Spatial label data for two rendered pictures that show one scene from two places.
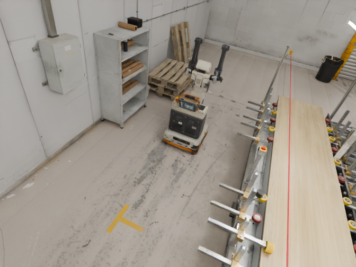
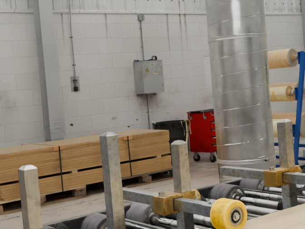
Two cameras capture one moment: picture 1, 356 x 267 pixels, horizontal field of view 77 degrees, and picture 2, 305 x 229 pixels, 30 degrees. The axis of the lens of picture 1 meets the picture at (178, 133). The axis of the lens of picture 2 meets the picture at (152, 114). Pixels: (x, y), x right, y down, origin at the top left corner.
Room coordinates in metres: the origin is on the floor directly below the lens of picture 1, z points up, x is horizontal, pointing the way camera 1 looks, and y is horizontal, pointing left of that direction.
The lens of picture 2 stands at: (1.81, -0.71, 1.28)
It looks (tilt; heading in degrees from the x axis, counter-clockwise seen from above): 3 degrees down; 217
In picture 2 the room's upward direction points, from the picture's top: 5 degrees counter-clockwise
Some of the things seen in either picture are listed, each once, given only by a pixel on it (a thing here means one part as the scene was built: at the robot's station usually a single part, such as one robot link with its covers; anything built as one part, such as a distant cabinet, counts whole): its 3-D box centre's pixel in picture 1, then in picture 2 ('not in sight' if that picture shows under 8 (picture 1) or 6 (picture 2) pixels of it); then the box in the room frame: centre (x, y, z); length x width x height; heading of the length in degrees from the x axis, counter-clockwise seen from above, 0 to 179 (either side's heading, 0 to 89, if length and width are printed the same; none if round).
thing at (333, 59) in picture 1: (328, 69); not in sight; (7.33, -4.38, 0.36); 0.59 x 0.58 x 0.73; 163
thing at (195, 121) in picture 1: (188, 115); not in sight; (3.02, -0.12, 0.59); 0.55 x 0.34 x 0.83; 73
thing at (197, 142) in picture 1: (186, 132); not in sight; (3.10, -0.15, 0.16); 0.67 x 0.64 x 0.25; 163
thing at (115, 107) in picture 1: (124, 77); not in sight; (3.59, 1.09, 0.78); 0.90 x 0.45 x 1.55; 163
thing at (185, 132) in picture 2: not in sight; (172, 144); (-5.11, -5.60, 0.36); 0.58 x 0.56 x 0.72; 73
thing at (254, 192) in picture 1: (246, 206); not in sight; (1.21, -0.70, 0.93); 0.04 x 0.04 x 0.48; 73
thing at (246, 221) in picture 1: (238, 234); not in sight; (0.97, -0.63, 0.86); 0.04 x 0.04 x 0.48; 73
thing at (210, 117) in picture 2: not in sight; (213, 134); (-6.03, -5.43, 0.41); 0.76 x 0.48 x 0.81; 170
